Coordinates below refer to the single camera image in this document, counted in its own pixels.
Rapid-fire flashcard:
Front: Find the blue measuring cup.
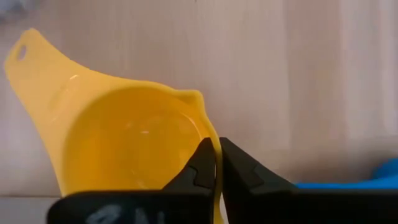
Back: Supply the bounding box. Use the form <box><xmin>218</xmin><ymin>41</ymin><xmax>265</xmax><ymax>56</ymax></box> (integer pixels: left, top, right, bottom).
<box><xmin>294</xmin><ymin>157</ymin><xmax>398</xmax><ymax>190</ymax></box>

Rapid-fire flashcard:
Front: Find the yellow measuring cup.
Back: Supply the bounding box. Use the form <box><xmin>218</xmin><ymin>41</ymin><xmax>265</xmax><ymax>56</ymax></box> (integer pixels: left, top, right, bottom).
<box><xmin>4</xmin><ymin>27</ymin><xmax>225</xmax><ymax>224</ymax></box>

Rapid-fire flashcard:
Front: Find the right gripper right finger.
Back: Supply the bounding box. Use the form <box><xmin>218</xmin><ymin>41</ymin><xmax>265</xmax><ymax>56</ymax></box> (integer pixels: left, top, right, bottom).
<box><xmin>219</xmin><ymin>136</ymin><xmax>398</xmax><ymax>224</ymax></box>

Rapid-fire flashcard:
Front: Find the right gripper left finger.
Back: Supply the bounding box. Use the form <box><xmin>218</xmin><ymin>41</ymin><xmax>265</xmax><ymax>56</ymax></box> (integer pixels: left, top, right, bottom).
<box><xmin>46</xmin><ymin>137</ymin><xmax>218</xmax><ymax>224</ymax></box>

